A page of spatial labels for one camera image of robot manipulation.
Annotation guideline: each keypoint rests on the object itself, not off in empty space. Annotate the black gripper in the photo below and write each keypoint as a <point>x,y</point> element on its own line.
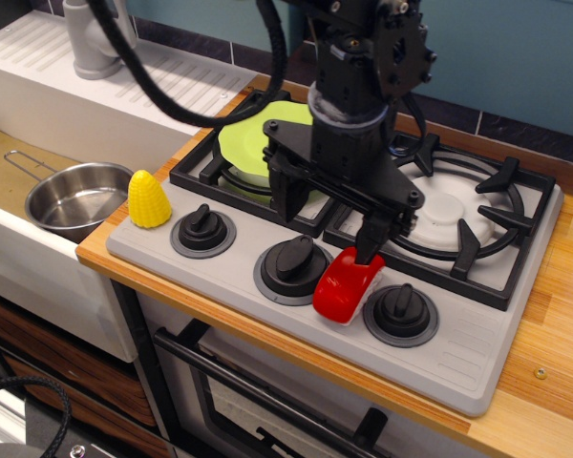
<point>349,165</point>

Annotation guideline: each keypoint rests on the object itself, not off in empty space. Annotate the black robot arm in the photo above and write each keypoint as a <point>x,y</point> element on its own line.
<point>370,55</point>

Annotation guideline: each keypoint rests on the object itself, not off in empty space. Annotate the red salmon sushi toy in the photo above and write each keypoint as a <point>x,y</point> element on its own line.
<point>345,286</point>

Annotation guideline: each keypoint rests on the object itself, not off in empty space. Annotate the black right burner grate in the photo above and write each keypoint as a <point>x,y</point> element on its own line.
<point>488,273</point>

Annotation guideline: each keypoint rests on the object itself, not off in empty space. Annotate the black burner grate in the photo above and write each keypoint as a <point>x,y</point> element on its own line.
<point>488,273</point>
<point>201,172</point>

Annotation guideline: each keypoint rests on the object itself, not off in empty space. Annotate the black middle stove knob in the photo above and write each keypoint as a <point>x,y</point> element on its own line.
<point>288,272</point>

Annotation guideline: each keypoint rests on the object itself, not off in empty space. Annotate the black stove knob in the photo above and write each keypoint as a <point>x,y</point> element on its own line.
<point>288,272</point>
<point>401,316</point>
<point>203,234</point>

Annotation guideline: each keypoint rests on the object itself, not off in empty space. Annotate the light green plate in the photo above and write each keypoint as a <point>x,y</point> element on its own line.
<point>242,145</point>

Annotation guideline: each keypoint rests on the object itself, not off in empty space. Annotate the white right burner cap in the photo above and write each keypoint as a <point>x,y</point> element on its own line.
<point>448,199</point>

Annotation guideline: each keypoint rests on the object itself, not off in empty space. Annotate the black right stove knob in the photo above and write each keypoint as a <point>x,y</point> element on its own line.
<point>401,316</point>

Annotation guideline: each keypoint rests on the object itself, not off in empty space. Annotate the black left stove knob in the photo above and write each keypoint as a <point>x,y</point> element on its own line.
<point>203,234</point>

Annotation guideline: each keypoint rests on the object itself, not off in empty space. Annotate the black left burner grate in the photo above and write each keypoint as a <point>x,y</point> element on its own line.
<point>201,172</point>

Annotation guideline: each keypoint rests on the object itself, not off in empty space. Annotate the grey toy stove top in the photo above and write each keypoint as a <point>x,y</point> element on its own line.
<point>459,367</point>

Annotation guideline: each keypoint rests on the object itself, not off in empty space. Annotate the yellow toy corn cob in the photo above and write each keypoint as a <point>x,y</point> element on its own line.
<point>149,206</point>

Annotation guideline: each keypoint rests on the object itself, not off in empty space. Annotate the steel saucepan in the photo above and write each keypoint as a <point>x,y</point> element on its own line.
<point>72,202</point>

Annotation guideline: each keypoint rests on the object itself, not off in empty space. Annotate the grey toy faucet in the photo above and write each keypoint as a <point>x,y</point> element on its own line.
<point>94,56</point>

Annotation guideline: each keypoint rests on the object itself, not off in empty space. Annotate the wooden drawer front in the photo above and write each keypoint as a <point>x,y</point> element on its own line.
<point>107,396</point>

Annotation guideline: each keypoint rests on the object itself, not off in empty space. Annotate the white toy sink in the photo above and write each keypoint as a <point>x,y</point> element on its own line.
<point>45,106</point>

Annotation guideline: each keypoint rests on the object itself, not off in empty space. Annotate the black oven door handle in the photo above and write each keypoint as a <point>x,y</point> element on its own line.
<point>264,398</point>

